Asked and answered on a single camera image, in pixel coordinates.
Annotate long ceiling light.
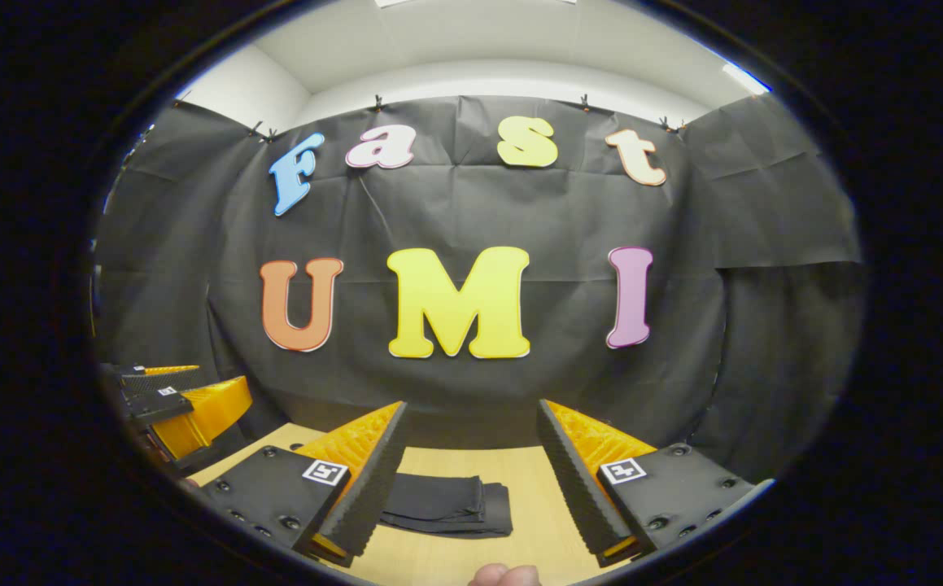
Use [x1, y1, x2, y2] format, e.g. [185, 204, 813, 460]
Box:
[722, 61, 771, 96]

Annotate black backdrop cloth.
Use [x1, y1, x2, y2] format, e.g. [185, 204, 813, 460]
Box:
[93, 94, 867, 489]

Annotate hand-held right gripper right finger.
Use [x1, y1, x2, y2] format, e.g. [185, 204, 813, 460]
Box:
[536, 399, 757, 568]

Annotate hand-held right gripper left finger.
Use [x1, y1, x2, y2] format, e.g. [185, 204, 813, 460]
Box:
[199, 400, 408, 568]

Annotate dark denim jeans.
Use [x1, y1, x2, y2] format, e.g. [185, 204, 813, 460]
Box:
[379, 472, 514, 540]

